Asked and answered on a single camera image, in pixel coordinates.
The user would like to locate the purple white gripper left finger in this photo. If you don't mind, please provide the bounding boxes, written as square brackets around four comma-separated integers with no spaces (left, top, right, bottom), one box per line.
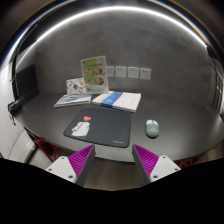
[47,144,95,187]

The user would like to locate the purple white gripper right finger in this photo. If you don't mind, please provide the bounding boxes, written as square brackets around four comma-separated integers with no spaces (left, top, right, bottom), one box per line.
[132,144,180,185]

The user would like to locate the light green computer mouse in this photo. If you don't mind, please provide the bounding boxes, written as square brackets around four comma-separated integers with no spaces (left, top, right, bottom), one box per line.
[146,120,159,138]

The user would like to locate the black mouse pad with cartoon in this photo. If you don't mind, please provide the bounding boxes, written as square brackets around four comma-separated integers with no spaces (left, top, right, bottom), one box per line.
[63,108,131,148]

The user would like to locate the red chair left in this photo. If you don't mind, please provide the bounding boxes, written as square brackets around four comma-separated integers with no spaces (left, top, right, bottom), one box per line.
[27,131,60,162]

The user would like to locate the red chair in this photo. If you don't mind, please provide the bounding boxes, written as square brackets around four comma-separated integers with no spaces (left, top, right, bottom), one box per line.
[178,155,202,169]
[27,131,60,162]

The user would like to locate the red chair right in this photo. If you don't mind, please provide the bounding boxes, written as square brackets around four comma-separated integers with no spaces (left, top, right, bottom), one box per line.
[178,155,202,169]

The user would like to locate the grey magazine lying flat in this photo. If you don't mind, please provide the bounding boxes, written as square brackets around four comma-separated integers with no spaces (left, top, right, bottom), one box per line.
[54,94,92,108]

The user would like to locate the white book with blue band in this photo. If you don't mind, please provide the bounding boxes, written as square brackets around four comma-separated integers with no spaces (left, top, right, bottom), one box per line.
[92,91,141,113]

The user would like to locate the small colourful sticker card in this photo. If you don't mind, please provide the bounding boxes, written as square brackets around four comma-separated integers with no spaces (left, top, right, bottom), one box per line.
[66,78,86,94]

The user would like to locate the upright acrylic menu sign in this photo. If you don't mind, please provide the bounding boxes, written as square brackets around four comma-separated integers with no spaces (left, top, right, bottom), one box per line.
[81,56,109,94]

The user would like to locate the dark monitor on left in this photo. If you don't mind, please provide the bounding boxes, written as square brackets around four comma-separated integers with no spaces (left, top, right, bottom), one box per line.
[15,64,39,106]

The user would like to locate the white wall socket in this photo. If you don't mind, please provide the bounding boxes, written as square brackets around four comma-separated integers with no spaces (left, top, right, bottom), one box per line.
[106,66,114,77]
[115,66,127,78]
[140,68,151,80]
[128,67,139,78]

